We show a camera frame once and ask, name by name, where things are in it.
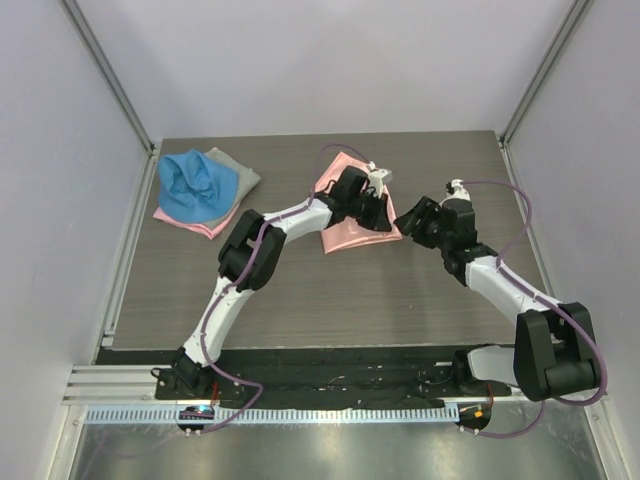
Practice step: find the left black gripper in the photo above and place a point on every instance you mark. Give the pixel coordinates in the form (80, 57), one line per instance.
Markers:
(383, 223)

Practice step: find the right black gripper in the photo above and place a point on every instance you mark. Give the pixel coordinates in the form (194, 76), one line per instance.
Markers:
(428, 209)

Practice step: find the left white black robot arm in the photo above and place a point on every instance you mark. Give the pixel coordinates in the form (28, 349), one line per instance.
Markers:
(248, 259)

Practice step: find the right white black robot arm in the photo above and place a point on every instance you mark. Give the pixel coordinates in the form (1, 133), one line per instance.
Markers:
(553, 351)

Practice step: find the grey cloth napkin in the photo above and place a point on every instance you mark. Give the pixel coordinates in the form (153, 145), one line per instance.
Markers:
(248, 179)

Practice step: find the blue cloth napkin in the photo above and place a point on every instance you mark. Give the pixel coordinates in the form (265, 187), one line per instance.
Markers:
(194, 188)

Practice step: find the pink cloth under pile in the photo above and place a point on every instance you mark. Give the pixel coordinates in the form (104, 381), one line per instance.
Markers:
(210, 230)

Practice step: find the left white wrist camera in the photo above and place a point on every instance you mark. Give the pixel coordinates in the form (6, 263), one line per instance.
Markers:
(378, 178)

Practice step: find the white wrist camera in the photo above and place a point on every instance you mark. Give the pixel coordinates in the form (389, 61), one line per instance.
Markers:
(378, 178)
(456, 190)

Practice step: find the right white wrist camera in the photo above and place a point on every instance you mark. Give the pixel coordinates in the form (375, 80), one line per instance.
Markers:
(456, 190)

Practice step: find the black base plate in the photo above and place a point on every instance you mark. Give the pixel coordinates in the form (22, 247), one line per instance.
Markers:
(326, 378)

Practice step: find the right aluminium frame post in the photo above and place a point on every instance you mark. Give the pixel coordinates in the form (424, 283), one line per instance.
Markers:
(568, 27)

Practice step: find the aluminium frame post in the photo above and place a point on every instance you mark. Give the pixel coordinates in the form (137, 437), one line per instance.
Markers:
(568, 27)
(89, 39)

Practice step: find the aluminium front rail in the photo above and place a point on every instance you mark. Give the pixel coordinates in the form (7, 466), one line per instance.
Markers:
(130, 383)

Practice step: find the white slotted cable duct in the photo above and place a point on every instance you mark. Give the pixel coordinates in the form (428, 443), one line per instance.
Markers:
(201, 415)

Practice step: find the left aluminium frame post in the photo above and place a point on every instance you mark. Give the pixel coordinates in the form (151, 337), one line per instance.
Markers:
(89, 39)

